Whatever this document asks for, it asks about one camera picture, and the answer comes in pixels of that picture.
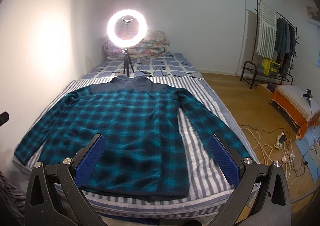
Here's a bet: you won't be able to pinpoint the teal plaid fleece shirt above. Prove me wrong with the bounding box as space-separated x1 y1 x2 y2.
14 76 249 201

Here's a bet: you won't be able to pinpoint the black clothes rack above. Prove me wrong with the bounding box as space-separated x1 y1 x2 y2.
240 0 298 89

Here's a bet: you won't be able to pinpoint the striped grey white bed sheet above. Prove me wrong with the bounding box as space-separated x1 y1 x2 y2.
14 76 255 218

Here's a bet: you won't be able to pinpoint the white power strip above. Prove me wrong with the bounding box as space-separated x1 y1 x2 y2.
274 132 287 149

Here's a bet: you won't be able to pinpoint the zebra patterned trousers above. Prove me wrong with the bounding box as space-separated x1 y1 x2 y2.
1 173 25 225

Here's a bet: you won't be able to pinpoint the orange small bed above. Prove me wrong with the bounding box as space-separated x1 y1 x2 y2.
270 85 319 139

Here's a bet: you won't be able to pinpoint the blue checked bed cover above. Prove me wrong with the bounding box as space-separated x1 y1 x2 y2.
83 52 202 79

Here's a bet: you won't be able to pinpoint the striped hanging towel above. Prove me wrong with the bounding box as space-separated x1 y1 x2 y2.
255 0 277 59

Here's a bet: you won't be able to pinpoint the black cable on bed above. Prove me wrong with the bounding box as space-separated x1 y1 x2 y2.
134 65 201 79

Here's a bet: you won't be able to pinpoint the glowing ring light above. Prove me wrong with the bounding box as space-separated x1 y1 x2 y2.
107 9 148 48

